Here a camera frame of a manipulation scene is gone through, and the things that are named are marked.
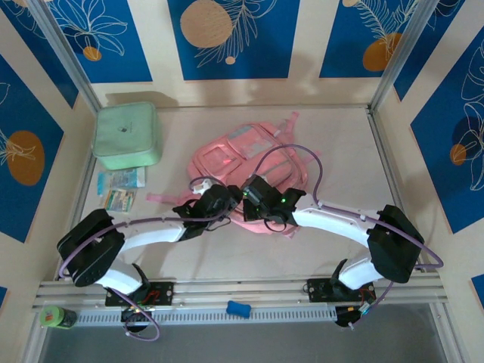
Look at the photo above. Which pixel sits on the aluminium table side rail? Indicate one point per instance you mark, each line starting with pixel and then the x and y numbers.
pixel 376 125
pixel 77 215

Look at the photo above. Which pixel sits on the pink student backpack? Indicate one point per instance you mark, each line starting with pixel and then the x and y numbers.
pixel 227 151

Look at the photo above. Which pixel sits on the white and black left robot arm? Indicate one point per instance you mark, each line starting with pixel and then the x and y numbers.
pixel 151 234

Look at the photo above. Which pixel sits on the aluminium frame post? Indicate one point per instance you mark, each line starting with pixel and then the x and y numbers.
pixel 404 53
pixel 64 49

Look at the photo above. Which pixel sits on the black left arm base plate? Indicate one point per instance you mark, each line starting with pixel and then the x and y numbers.
pixel 164 293

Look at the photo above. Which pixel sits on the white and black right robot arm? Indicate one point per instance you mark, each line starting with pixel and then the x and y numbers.
pixel 332 219

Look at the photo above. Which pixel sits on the mint green zip case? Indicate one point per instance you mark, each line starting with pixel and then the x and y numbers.
pixel 125 132

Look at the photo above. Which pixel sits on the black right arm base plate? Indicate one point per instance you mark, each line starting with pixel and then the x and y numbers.
pixel 319 289

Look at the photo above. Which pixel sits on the blue tissue packet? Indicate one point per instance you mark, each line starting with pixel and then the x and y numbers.
pixel 125 177

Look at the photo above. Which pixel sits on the colourful card packet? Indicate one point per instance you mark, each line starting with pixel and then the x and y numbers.
pixel 121 200

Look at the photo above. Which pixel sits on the aluminium mounting rail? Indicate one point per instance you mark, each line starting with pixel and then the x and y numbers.
pixel 242 289

